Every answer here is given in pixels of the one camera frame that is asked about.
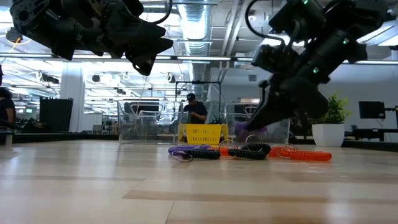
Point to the silver spiral ceiling duct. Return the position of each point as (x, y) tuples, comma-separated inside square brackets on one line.
[(194, 28)]

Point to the long ceiling light strip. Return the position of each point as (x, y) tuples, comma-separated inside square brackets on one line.
[(202, 58)]

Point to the clear plastic bin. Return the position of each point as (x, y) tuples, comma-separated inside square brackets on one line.
[(124, 137), (280, 137)]

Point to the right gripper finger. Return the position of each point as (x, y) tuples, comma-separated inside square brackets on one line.
[(262, 105), (281, 109)]

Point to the black partition panel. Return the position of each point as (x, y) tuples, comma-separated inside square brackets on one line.
[(56, 115)]

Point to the black metal background frame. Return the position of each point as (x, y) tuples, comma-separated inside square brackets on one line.
[(199, 82)]

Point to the black ceiling spotlight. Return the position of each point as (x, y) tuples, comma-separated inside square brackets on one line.
[(96, 78), (171, 78)]

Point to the grey wall vent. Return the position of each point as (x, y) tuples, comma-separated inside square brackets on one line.
[(252, 77)]

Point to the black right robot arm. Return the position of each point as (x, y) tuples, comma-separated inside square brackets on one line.
[(335, 46)]

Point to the person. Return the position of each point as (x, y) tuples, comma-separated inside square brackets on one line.
[(5, 109), (196, 110)]

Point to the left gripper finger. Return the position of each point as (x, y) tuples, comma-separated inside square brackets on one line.
[(149, 30), (149, 53)]

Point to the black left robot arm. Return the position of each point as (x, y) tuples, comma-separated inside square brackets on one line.
[(37, 21)]

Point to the green plant in white pot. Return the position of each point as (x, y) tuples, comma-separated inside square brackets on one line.
[(329, 133)]

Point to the yellow plastic basket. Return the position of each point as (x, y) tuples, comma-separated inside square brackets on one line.
[(202, 133)]

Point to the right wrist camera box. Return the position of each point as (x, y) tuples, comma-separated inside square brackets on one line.
[(273, 60)]

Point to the black computer monitor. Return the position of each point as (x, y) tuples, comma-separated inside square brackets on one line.
[(371, 109)]

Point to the black background desk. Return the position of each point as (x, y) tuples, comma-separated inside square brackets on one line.
[(373, 133)]

